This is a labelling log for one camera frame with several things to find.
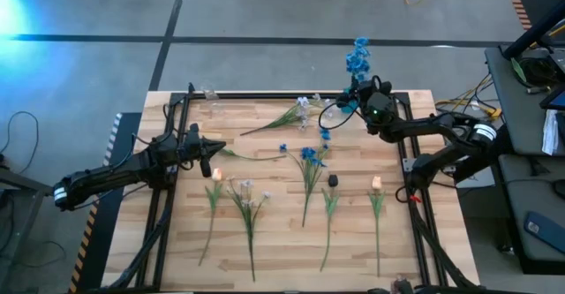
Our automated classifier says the blue phone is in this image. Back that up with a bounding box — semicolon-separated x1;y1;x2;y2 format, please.
524;210;565;255

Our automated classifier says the blue artificial flower bunch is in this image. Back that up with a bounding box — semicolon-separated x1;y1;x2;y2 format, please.
278;127;332;229

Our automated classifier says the black tablet blue screen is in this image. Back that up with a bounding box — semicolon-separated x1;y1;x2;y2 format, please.
539;86;565;112

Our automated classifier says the black mat yellow striped edge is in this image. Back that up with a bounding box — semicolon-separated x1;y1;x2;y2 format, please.
68;111;143;294

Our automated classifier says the black aluminium table frame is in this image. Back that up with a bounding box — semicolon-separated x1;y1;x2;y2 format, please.
132;91;451;293

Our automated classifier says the white paper sheet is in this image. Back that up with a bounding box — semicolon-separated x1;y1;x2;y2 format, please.
541;109;561;156

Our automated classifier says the black diagonal pole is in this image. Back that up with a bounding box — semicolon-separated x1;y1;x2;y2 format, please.
501;0;565;60

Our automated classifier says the white artificial flower bunch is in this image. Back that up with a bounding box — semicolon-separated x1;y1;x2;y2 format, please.
225;177;274;283
239;93;336;137

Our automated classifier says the black artificial tulip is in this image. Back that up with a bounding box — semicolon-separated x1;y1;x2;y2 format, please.
320;174;341;272

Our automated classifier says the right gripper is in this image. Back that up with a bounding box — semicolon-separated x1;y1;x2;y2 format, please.
336;79;399;132

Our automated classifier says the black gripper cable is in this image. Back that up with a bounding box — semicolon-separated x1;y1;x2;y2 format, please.
318;99;367;131

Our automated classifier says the thin yellow cable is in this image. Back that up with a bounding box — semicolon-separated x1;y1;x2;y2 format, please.
434;73;504;122

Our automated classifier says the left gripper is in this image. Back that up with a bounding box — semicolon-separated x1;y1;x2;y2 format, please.
176;123;228;178

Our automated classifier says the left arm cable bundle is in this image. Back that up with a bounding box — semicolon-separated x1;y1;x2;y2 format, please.
109;205;174;291

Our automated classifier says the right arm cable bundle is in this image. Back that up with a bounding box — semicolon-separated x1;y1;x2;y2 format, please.
409;205;471;293

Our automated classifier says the black cable coil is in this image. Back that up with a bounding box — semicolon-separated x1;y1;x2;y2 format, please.
516;49;558;93

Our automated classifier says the blue artificial flower spray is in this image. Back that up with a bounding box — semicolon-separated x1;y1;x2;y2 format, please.
343;36;372;93

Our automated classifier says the green leafy flower stem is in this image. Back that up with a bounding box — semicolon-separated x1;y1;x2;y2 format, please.
218;147;287;162

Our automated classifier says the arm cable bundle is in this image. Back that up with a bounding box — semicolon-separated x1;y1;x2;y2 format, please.
109;205;174;291
409;205;471;293

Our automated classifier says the peach artificial tulip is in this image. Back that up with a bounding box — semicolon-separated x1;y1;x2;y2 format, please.
368;175;387;277
198;167;225;268

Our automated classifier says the clear glass vase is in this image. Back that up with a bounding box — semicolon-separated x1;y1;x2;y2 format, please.
201;86;227;114

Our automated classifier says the thin black floor cable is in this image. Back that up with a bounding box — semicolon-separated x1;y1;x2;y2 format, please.
0;110;41;176

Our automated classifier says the grey side table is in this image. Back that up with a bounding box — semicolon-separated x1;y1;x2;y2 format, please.
484;41;565;156

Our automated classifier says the grey metal stand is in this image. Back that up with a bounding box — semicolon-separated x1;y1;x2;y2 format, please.
0;168;54;294

